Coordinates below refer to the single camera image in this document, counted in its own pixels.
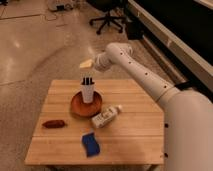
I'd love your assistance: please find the white ceramic cup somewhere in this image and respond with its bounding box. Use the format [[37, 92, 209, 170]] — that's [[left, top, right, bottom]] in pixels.
[[81, 84, 94, 103]]

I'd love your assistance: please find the white plastic bottle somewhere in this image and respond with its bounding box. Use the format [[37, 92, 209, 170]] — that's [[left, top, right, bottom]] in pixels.
[[91, 105, 122, 128]]

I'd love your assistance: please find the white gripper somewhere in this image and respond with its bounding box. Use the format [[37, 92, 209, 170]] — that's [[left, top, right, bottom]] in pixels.
[[79, 53, 110, 72]]

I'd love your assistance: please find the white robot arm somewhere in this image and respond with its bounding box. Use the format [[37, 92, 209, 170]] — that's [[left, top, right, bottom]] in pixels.
[[80, 42, 213, 171]]

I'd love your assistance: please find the power strip with cables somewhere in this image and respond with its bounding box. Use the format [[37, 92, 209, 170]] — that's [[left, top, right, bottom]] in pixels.
[[45, 0, 75, 12]]

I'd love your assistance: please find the long dark workbench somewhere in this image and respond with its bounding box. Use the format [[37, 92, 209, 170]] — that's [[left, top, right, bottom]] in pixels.
[[127, 0, 213, 92]]

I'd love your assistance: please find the black office chair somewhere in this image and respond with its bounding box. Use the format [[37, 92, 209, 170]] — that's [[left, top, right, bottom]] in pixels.
[[86, 0, 127, 35]]

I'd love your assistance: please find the brown sausage-shaped object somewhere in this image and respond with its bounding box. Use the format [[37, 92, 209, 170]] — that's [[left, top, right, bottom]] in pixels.
[[42, 120, 66, 129]]

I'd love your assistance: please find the blue sponge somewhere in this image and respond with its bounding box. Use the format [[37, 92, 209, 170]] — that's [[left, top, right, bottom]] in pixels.
[[82, 133, 100, 157]]

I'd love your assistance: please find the orange round plate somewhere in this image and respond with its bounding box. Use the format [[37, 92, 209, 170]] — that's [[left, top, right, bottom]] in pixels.
[[70, 92, 102, 117]]

